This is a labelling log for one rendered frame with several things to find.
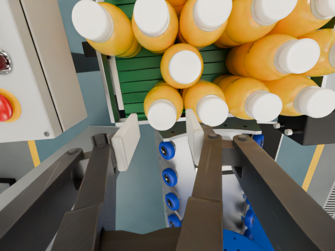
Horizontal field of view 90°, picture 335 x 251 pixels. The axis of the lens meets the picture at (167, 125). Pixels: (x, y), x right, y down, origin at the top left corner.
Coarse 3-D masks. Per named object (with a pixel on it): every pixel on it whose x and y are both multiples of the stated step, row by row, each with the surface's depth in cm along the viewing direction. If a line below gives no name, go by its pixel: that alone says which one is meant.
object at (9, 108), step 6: (0, 96) 19; (0, 102) 19; (6, 102) 20; (0, 108) 20; (6, 108) 20; (12, 108) 20; (0, 114) 20; (6, 114) 20; (12, 114) 20; (0, 120) 20; (6, 120) 20
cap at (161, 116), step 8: (160, 104) 22; (168, 104) 22; (152, 112) 22; (160, 112) 22; (168, 112) 22; (152, 120) 23; (160, 120) 23; (168, 120) 23; (160, 128) 23; (168, 128) 23
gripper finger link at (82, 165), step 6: (114, 132) 16; (84, 156) 12; (114, 156) 13; (78, 162) 12; (84, 162) 12; (114, 162) 13; (78, 168) 12; (84, 168) 12; (72, 174) 12; (78, 174) 12
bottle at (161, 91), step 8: (152, 88) 29; (160, 88) 26; (168, 88) 26; (152, 96) 25; (160, 96) 25; (168, 96) 25; (176, 96) 26; (144, 104) 27; (152, 104) 24; (176, 104) 25; (176, 112) 24; (176, 120) 26
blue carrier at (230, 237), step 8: (224, 232) 46; (232, 232) 46; (224, 240) 44; (232, 240) 44; (240, 240) 44; (248, 240) 43; (224, 248) 42; (232, 248) 42; (240, 248) 42; (248, 248) 42; (256, 248) 41
